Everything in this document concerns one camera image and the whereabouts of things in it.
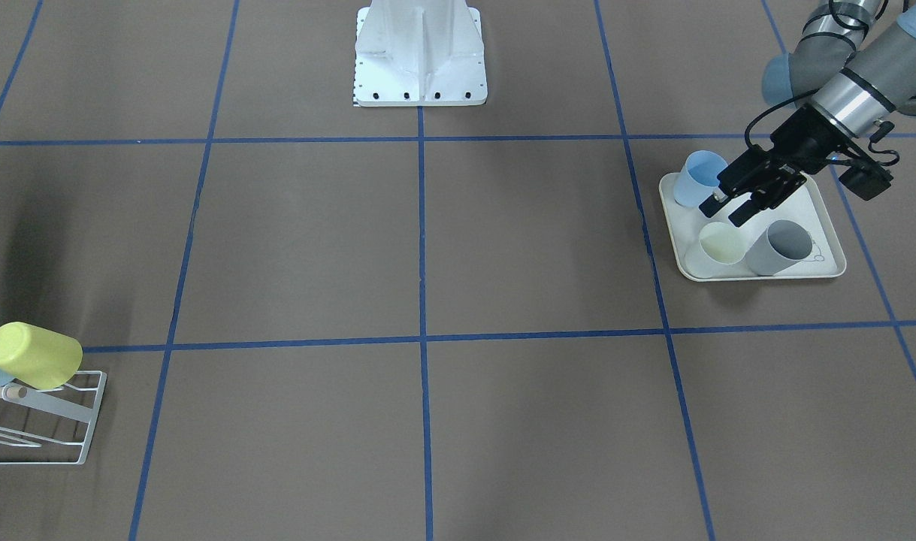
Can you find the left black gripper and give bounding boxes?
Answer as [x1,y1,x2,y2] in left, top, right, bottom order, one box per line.
[698,104,852,228]

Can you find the pale green plastic cup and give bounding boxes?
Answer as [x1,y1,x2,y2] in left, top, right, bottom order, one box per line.
[683,222,746,280]

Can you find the grey plastic cup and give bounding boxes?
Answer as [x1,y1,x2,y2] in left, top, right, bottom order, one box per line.
[744,219,814,277]

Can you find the yellow plastic cup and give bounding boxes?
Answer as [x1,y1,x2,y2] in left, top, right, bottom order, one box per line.
[0,322,83,389]

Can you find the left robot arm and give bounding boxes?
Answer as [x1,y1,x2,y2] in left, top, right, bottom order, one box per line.
[700,1,916,227]

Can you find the white bear tray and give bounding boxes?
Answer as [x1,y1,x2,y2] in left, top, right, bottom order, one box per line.
[659,174,847,282]

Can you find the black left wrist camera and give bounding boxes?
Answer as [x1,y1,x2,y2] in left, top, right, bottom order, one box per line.
[839,163,893,201]

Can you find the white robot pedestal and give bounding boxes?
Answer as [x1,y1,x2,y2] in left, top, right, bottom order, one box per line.
[352,1,488,107]

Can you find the white wire cup rack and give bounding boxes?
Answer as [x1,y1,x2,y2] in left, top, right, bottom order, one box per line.
[0,370,108,467]

